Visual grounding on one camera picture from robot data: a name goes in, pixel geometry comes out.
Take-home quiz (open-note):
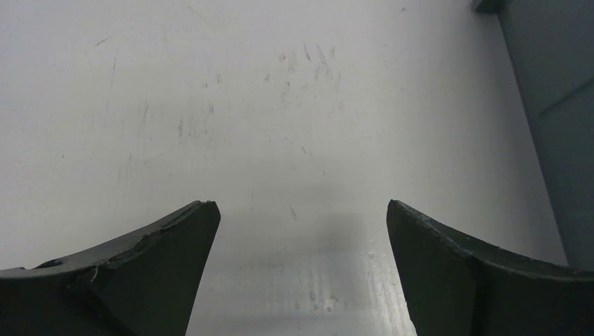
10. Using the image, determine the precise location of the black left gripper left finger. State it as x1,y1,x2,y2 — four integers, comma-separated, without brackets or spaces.
1,201,221,335

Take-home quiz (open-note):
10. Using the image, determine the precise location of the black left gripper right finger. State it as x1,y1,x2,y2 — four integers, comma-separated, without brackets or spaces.
387,200,593,335

